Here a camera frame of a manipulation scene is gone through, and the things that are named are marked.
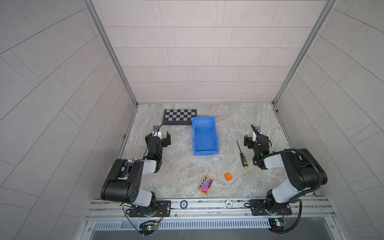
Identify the black yellow screwdriver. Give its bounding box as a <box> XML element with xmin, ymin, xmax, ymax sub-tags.
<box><xmin>237</xmin><ymin>142</ymin><xmax>248</xmax><ymax>168</ymax></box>

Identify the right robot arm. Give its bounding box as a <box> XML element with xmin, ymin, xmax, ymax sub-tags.
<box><xmin>244</xmin><ymin>134</ymin><xmax>328</xmax><ymax>216</ymax></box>

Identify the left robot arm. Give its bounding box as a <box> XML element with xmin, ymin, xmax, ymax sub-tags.
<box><xmin>100</xmin><ymin>131</ymin><xmax>171</xmax><ymax>216</ymax></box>

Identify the blue plastic bin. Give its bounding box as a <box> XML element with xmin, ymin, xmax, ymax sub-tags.
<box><xmin>192</xmin><ymin>117</ymin><xmax>220</xmax><ymax>156</ymax></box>

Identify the black white checkerboard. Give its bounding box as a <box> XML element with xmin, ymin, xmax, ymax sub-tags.
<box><xmin>163</xmin><ymin>109</ymin><xmax>197</xmax><ymax>125</ymax></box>

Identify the small orange cube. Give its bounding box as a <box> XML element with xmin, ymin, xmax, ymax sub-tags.
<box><xmin>225</xmin><ymin>173</ymin><xmax>233</xmax><ymax>182</ymax></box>

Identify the colourful card pack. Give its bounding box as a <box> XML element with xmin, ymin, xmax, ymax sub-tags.
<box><xmin>197</xmin><ymin>175</ymin><xmax>214</xmax><ymax>196</ymax></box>

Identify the white round sticker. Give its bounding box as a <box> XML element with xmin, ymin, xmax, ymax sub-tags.
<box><xmin>225</xmin><ymin>199</ymin><xmax>233</xmax><ymax>209</ymax></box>

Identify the right circuit board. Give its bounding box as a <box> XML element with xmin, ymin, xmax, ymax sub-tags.
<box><xmin>268</xmin><ymin>218</ymin><xmax>288</xmax><ymax>233</ymax></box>

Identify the circuit board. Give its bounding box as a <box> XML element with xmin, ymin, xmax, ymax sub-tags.
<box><xmin>268</xmin><ymin>218</ymin><xmax>288</xmax><ymax>233</ymax></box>
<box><xmin>139</xmin><ymin>221</ymin><xmax>160</xmax><ymax>236</ymax></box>

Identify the left circuit board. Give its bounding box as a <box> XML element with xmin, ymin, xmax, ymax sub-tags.
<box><xmin>139</xmin><ymin>221</ymin><xmax>160</xmax><ymax>236</ymax></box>

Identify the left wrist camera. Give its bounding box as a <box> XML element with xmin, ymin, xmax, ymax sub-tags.
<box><xmin>153</xmin><ymin>125</ymin><xmax>160</xmax><ymax>132</ymax></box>

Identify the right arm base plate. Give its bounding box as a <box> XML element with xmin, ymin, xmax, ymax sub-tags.
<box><xmin>248</xmin><ymin>199</ymin><xmax>292</xmax><ymax>216</ymax></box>

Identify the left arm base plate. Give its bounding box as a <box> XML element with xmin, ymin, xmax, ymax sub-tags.
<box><xmin>129</xmin><ymin>201</ymin><xmax>172</xmax><ymax>218</ymax></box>

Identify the black ring sticker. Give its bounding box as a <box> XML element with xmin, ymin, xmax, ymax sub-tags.
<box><xmin>180</xmin><ymin>200</ymin><xmax>188</xmax><ymax>209</ymax></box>

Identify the aluminium front rail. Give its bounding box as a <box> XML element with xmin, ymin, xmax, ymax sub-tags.
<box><xmin>84</xmin><ymin>196</ymin><xmax>336</xmax><ymax>223</ymax></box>

